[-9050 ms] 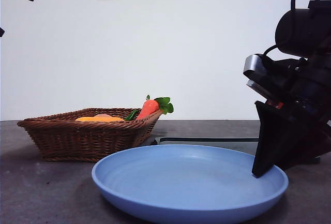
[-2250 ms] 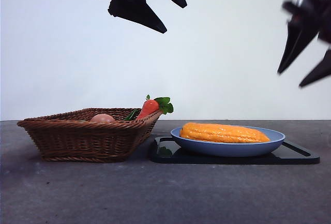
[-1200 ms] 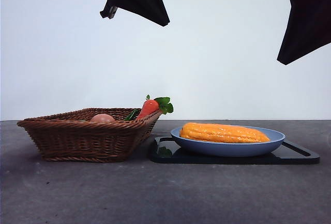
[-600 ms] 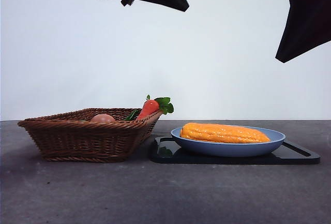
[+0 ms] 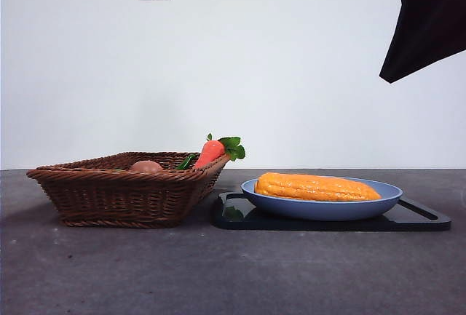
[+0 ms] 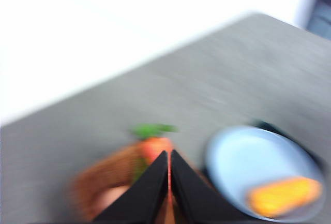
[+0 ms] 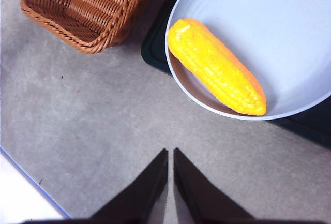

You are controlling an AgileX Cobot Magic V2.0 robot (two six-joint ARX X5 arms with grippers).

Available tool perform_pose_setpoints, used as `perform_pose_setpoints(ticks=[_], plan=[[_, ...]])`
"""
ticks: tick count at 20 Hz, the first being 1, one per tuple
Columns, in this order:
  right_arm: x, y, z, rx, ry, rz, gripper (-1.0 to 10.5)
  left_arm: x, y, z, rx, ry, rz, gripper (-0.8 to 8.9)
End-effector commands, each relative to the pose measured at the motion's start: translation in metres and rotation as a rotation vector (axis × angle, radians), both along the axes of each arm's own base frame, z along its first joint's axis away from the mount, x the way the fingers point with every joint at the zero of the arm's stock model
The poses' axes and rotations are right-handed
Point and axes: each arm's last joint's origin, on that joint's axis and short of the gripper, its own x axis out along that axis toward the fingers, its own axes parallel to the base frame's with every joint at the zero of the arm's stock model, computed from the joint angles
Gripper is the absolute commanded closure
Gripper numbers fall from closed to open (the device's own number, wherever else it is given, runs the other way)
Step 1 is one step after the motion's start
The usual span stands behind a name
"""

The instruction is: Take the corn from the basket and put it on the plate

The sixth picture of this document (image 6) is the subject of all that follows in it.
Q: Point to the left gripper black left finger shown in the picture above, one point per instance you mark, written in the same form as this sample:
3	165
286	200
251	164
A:
144	195

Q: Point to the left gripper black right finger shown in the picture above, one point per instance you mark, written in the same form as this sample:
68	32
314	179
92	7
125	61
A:
194	195

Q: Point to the blue round plate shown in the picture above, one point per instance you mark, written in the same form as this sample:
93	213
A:
245	162

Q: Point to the yellow corn cob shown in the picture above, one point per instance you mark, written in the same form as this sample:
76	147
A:
284	195

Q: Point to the brown wicker basket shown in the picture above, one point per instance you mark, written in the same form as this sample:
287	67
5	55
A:
90	182

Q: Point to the peach coloured egg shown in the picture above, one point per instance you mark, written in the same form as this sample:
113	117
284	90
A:
115	195

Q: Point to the orange toy carrot green leaves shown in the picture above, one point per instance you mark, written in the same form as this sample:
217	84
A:
155	146

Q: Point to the white framed dark panel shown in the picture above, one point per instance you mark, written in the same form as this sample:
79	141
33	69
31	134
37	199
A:
318	4

